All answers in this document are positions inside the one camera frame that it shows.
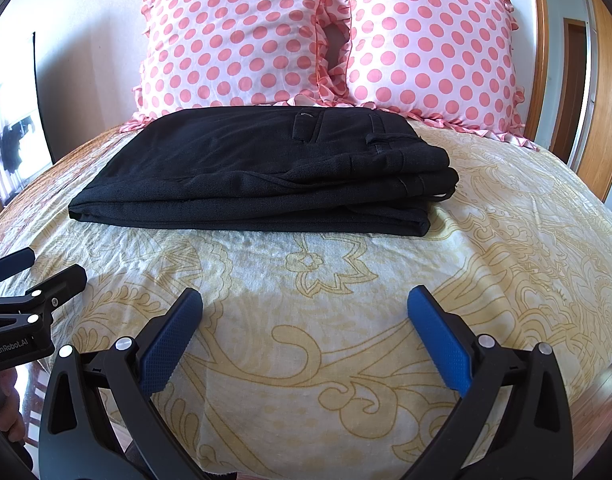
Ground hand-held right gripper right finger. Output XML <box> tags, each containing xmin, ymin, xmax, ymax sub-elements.
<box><xmin>403</xmin><ymin>285</ymin><xmax>577</xmax><ymax>480</ymax></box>

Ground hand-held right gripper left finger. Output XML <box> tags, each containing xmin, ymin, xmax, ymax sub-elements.
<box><xmin>36</xmin><ymin>287</ymin><xmax>212</xmax><ymax>480</ymax></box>

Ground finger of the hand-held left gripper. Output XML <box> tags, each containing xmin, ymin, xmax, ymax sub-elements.
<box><xmin>0</xmin><ymin>264</ymin><xmax>88</xmax><ymax>333</ymax></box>
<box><xmin>0</xmin><ymin>247</ymin><xmax>36</xmax><ymax>292</ymax></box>

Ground black pants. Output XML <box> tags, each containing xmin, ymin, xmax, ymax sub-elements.
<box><xmin>68</xmin><ymin>106</ymin><xmax>461</xmax><ymax>237</ymax></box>

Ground person's left hand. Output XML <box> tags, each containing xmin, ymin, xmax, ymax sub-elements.
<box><xmin>0</xmin><ymin>367</ymin><xmax>23</xmax><ymax>436</ymax></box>

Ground yellow patterned bedsheet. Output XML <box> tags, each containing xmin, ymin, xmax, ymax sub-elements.
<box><xmin>0</xmin><ymin>120</ymin><xmax>612</xmax><ymax>480</ymax></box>

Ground flat screen television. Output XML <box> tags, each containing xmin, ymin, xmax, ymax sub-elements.
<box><xmin>0</xmin><ymin>32</ymin><xmax>52</xmax><ymax>206</ymax></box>

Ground orange patterned cloth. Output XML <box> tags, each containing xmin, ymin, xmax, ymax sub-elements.
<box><xmin>46</xmin><ymin>122</ymin><xmax>152</xmax><ymax>171</ymax></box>

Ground dark brown wooden door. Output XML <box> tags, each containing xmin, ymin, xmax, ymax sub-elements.
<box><xmin>551</xmin><ymin>17</ymin><xmax>587</xmax><ymax>166</ymax></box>

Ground small pink polka dot pillow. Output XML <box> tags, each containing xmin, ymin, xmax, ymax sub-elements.
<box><xmin>336</xmin><ymin>0</ymin><xmax>539</xmax><ymax>151</ymax></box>

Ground large pink polka dot pillow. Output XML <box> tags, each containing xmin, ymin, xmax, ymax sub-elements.
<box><xmin>131</xmin><ymin>0</ymin><xmax>354</xmax><ymax>116</ymax></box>

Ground wooden door frame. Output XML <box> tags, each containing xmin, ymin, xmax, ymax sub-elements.
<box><xmin>528</xmin><ymin>0</ymin><xmax>612</xmax><ymax>201</ymax></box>

